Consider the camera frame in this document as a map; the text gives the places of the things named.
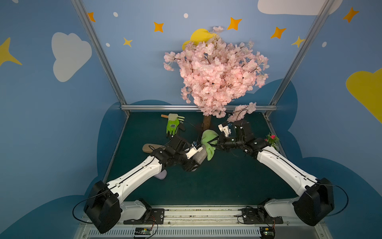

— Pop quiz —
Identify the purple eyeglass case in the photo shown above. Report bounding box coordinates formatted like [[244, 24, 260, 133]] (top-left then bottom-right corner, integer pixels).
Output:
[[154, 170, 167, 180]]

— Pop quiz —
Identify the tan eyeglass case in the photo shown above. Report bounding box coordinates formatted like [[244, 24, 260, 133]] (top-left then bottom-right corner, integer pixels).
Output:
[[142, 143, 163, 154]]

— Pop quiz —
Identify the grey eyeglass case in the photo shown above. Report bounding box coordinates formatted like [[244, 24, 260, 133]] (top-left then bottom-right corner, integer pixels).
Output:
[[193, 147, 208, 165]]

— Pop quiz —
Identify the green grey microfiber cloth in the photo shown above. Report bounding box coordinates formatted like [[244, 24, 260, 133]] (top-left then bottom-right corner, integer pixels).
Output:
[[202, 129, 219, 161]]

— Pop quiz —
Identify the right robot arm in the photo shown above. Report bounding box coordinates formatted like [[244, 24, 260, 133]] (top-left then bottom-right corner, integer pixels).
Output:
[[215, 120, 335, 226]]

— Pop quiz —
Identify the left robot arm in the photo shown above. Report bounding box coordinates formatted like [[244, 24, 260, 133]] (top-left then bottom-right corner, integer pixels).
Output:
[[84, 136, 208, 234]]

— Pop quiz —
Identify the small pink flower pot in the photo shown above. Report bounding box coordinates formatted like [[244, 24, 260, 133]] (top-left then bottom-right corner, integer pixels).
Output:
[[266, 133, 280, 152]]

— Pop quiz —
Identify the green black work glove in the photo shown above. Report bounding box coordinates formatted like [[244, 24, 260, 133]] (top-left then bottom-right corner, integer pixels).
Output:
[[166, 113, 185, 137]]

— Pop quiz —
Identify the pink cherry blossom tree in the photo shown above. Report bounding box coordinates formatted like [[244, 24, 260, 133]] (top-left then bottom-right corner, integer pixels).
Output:
[[164, 26, 268, 130]]

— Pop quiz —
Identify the left controller board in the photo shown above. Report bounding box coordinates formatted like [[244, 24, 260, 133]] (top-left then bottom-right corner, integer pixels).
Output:
[[134, 228, 152, 237]]

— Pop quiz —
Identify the controller board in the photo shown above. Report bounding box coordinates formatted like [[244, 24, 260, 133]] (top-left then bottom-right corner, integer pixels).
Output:
[[260, 227, 276, 239], [134, 228, 152, 237]]

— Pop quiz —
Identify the right controller board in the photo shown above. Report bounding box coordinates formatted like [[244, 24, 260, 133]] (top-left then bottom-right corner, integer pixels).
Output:
[[260, 227, 276, 239]]

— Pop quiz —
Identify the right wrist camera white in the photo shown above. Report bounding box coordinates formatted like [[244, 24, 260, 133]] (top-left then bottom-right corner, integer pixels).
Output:
[[218, 122, 231, 137]]

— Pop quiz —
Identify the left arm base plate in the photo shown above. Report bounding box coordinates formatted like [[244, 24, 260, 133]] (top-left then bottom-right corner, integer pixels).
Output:
[[123, 208, 165, 225]]

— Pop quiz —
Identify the back aluminium frame bar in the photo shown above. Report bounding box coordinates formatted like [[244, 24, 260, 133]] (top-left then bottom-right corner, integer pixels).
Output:
[[121, 105, 277, 112]]

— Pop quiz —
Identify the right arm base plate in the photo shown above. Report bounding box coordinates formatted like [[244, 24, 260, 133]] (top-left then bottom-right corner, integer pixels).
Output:
[[241, 207, 284, 225]]

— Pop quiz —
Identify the right aluminium frame post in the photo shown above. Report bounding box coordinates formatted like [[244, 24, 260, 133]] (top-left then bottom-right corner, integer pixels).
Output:
[[265, 0, 335, 120]]

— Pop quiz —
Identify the aluminium frame post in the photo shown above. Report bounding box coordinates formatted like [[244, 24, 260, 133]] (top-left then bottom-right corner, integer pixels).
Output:
[[265, 0, 335, 120], [71, 0, 130, 117]]

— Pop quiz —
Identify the left aluminium frame post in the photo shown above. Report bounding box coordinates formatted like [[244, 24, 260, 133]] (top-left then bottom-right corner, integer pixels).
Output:
[[71, 0, 130, 117]]

